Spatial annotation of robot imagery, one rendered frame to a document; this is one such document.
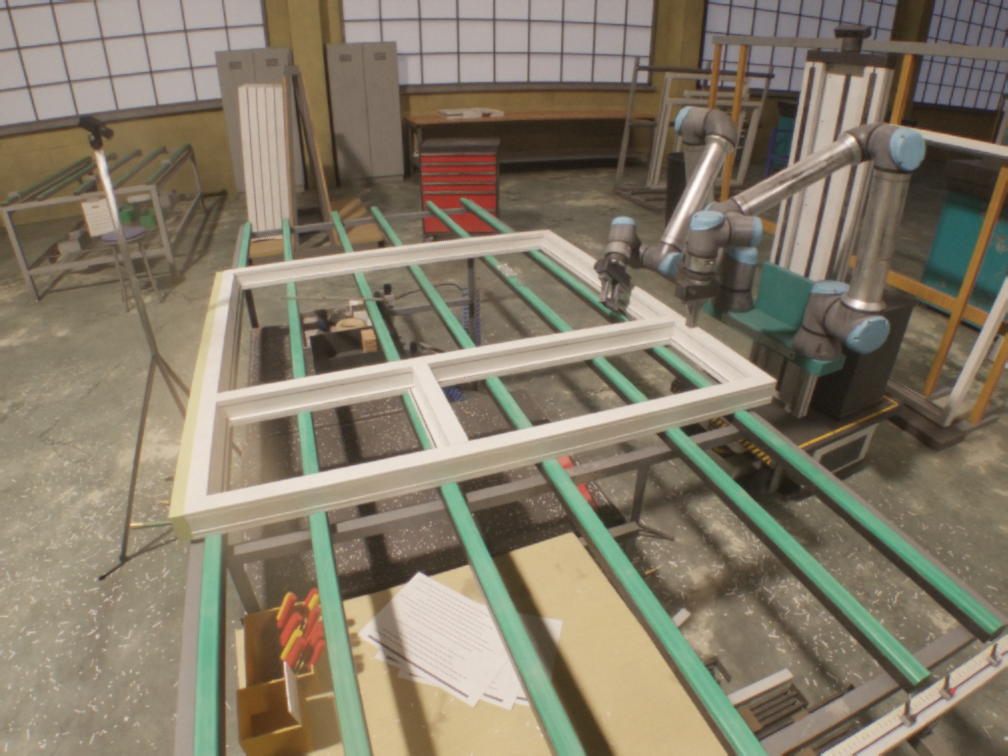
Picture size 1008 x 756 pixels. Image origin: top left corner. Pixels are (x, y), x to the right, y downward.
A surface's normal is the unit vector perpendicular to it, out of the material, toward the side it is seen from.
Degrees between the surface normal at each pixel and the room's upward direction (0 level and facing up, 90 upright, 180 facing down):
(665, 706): 0
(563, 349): 90
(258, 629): 90
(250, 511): 90
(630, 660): 0
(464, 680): 0
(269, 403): 90
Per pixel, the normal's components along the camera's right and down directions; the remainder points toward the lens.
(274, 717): 0.00, -0.86
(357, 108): 0.35, 0.47
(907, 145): 0.14, 0.38
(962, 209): -0.94, 0.18
